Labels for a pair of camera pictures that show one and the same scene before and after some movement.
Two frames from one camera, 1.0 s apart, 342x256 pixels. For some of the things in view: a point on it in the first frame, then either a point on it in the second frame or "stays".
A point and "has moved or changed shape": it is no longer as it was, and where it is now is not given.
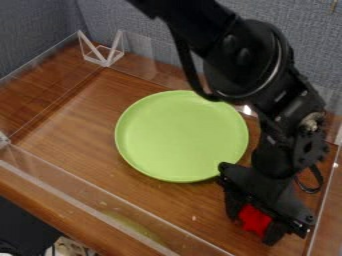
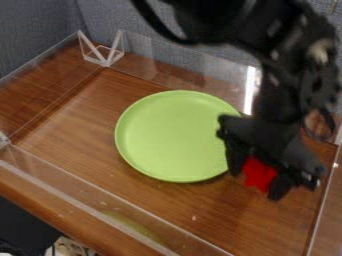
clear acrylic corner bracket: (102, 55) stays
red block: (255, 221) has moved or changed shape
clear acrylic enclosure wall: (57, 214) stays
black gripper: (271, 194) to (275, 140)
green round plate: (177, 135) stays
